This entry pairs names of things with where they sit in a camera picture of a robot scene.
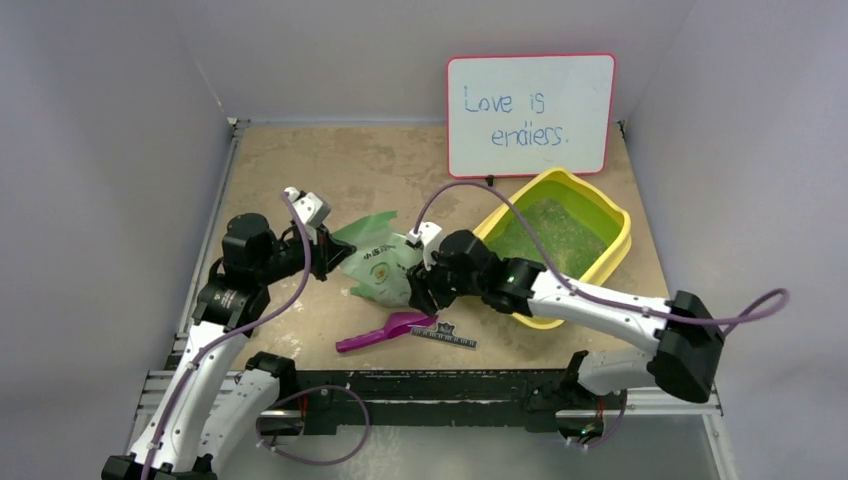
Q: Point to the green cat litter granules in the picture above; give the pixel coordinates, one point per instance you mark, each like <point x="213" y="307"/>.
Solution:
<point x="572" y="246"/>

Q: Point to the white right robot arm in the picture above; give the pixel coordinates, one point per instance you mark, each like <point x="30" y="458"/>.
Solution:
<point x="672" y="343"/>

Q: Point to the yellow sifting litter tray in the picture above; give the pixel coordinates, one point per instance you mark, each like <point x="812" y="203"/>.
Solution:
<point x="496" y="221"/>

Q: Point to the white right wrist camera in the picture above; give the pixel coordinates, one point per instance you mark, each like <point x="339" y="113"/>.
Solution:
<point x="427" y="238"/>

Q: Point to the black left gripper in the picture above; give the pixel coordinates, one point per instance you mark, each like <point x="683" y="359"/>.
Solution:
<point x="327" y="252"/>

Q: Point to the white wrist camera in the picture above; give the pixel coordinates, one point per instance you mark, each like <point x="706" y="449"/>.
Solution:
<point x="311" y="209"/>
<point x="427" y="238"/>

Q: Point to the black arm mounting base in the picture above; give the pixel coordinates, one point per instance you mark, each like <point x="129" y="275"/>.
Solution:
<point x="547" y="400"/>

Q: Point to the pink framed whiteboard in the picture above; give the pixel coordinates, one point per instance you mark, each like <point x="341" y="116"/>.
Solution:
<point x="519" y="115"/>

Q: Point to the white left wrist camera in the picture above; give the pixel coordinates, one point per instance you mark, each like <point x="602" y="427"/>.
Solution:
<point x="311" y="209"/>

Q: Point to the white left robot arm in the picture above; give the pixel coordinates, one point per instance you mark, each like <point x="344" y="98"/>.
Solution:
<point x="190" y="436"/>

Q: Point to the green cat litter bag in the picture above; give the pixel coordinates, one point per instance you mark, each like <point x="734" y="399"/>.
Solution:
<point x="380" y="263"/>

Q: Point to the purple plastic litter scoop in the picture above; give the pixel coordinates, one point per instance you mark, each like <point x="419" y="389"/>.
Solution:
<point x="397" y="324"/>

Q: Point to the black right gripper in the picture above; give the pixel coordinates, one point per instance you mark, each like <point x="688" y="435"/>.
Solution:
<point x="427" y="287"/>

